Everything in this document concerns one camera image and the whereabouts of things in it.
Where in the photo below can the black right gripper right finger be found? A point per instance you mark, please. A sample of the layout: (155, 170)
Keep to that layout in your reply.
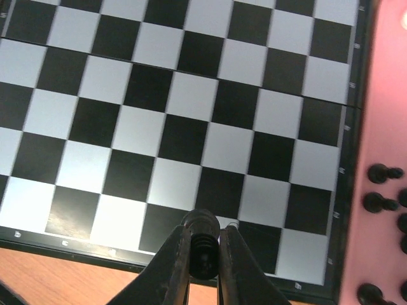
(241, 280)

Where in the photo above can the pink plastic tray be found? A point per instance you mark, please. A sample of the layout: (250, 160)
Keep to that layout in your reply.
(373, 252)

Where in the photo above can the black pawn chess piece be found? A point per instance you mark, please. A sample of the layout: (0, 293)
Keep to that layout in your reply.
(403, 290)
(378, 173)
(374, 203)
(370, 294)

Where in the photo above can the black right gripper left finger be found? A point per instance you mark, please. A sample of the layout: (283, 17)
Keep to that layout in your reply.
(166, 278)

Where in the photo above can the black and grey chessboard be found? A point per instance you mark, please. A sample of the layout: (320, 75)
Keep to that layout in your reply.
(119, 117)

